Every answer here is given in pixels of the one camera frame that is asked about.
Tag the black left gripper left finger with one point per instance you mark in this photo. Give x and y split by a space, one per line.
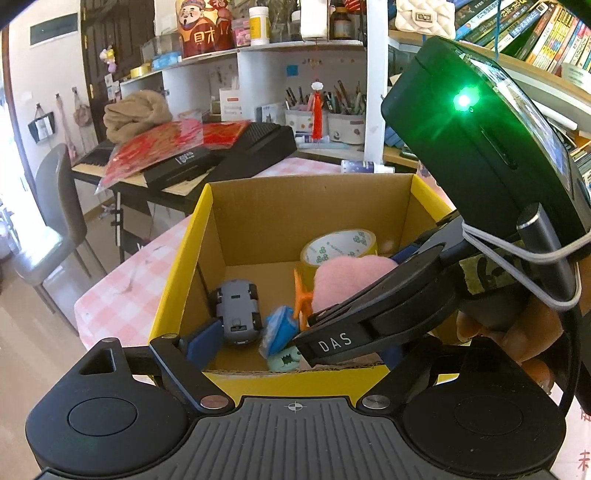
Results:
183 360

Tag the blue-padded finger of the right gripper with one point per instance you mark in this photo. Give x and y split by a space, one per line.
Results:
401 256

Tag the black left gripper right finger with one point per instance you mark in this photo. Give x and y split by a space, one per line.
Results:
376 402

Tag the yellow tape roll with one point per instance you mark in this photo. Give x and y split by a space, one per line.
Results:
354 243

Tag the pink plush pig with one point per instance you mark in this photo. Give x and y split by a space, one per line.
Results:
336 281

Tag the grey toy car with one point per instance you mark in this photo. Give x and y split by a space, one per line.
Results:
236 304

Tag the blue glove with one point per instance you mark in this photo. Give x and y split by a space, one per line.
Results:
281 327

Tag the mint green stapler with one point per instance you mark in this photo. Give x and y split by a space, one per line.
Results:
287 360

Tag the person's hand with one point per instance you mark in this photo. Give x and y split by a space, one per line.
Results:
530 335

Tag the pink cartoon table mat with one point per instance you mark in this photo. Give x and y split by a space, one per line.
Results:
124 304

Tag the yellow cardboard box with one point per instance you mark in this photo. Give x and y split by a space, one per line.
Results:
255 229

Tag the white pen holder cup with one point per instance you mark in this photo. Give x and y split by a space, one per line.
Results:
348 129

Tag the grey chair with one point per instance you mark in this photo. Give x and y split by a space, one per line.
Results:
63 231

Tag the red tassel figurine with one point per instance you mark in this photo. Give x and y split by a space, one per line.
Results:
316 134

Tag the black electronic keyboard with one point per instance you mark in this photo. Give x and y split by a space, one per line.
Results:
231 150

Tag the red paper packet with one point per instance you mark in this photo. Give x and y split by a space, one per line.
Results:
171 149

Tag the white shelf unit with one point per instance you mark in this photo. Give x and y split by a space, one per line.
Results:
265 83

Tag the white pearl handbag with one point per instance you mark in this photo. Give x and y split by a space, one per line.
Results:
415 14

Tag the brown glass bottle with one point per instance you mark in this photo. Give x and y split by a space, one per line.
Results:
340 24

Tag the beige folded cloth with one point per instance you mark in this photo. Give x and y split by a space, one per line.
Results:
135 114

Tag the white pill bottle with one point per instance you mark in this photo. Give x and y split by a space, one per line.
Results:
259 25

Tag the fortune god canister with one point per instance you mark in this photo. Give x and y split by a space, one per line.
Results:
204 26

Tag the black camera device green light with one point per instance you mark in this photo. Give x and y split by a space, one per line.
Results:
521 200

